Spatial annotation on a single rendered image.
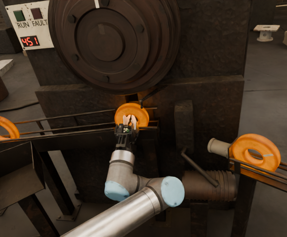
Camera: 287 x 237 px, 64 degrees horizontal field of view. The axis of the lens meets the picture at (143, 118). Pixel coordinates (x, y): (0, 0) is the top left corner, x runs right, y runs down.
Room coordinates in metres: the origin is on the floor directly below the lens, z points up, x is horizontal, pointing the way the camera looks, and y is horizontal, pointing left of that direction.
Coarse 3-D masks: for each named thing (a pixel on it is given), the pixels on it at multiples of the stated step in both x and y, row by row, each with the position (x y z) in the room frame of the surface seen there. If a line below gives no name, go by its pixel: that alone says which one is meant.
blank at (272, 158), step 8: (240, 136) 0.62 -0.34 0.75; (248, 136) 0.59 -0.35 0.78; (256, 136) 0.57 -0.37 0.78; (240, 144) 0.59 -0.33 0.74; (248, 144) 0.57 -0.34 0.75; (256, 144) 0.55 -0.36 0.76; (264, 144) 0.54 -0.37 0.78; (272, 144) 0.54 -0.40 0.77; (240, 152) 0.59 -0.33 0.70; (248, 152) 0.60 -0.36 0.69; (264, 152) 0.53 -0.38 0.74; (272, 152) 0.52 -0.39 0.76; (248, 160) 0.57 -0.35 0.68; (256, 160) 0.57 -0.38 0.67; (264, 160) 0.53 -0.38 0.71; (272, 160) 0.51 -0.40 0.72; (280, 160) 0.52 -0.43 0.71; (264, 168) 0.52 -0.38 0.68; (272, 168) 0.51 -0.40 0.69
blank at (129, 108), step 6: (120, 108) 0.86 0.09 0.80; (126, 108) 0.86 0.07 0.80; (132, 108) 0.85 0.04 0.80; (138, 108) 0.85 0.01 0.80; (120, 114) 0.86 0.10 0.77; (126, 114) 0.86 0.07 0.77; (132, 114) 0.85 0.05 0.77; (138, 114) 0.84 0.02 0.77; (144, 114) 0.84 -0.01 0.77; (120, 120) 0.86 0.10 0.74; (138, 120) 0.85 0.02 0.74; (144, 120) 0.84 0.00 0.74
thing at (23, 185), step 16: (32, 144) 0.83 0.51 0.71; (0, 160) 0.79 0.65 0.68; (16, 160) 0.81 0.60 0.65; (32, 160) 0.71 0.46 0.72; (0, 176) 0.78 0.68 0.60; (16, 176) 0.76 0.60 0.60; (32, 176) 0.74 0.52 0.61; (0, 192) 0.68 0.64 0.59; (16, 192) 0.66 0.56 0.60; (32, 192) 0.65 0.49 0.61; (0, 208) 0.60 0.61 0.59; (32, 208) 0.69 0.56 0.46; (48, 224) 0.69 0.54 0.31
